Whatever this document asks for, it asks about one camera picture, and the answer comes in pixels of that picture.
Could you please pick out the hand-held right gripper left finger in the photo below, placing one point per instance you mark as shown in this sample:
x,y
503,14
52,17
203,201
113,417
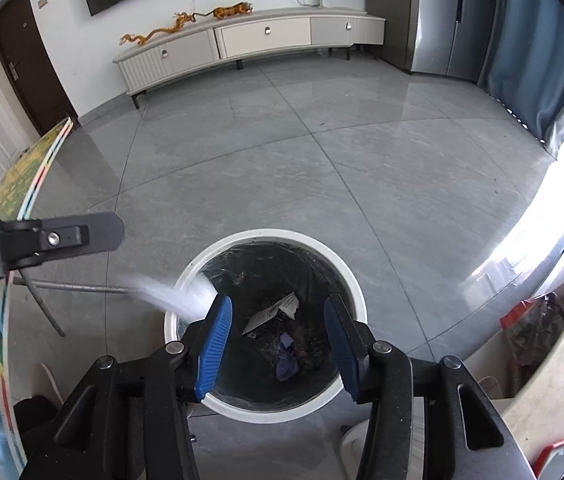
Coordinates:
x,y
214,350

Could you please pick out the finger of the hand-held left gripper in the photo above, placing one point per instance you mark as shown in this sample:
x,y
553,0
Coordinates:
x,y
97,232

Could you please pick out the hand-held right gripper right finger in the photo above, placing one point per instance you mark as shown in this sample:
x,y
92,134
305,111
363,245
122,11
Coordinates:
x,y
338,345

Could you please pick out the white paper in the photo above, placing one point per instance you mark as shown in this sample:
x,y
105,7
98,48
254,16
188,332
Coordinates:
x,y
177,300

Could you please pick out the white round trash bin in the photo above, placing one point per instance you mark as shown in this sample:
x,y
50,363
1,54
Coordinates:
x,y
272,235

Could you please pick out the purple wrapper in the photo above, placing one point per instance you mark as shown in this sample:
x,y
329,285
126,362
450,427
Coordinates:
x,y
287,357

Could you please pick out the white paper scrap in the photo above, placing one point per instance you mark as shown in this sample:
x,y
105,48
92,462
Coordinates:
x,y
269,317

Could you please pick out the flower printed glass table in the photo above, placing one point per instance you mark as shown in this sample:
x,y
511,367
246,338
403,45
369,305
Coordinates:
x,y
17,180

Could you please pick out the dark brown door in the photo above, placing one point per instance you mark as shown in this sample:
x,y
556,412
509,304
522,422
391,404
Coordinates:
x,y
27,70

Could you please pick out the clear plastic bag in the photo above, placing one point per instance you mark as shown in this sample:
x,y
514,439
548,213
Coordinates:
x,y
532,330

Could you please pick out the orange dragon ornament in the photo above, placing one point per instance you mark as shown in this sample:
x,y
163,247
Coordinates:
x,y
184,21

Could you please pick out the red flat box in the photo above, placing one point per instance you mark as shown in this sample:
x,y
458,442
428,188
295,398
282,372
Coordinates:
x,y
557,457

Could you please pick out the white television cabinet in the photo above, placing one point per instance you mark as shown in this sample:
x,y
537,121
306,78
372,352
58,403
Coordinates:
x,y
262,35

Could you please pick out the orange tiger ornament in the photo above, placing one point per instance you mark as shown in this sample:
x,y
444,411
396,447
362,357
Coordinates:
x,y
232,11

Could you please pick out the grey refrigerator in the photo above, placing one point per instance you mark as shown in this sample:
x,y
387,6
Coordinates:
x,y
442,20

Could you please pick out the blue curtain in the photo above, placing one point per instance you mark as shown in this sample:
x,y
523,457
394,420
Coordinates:
x,y
527,35

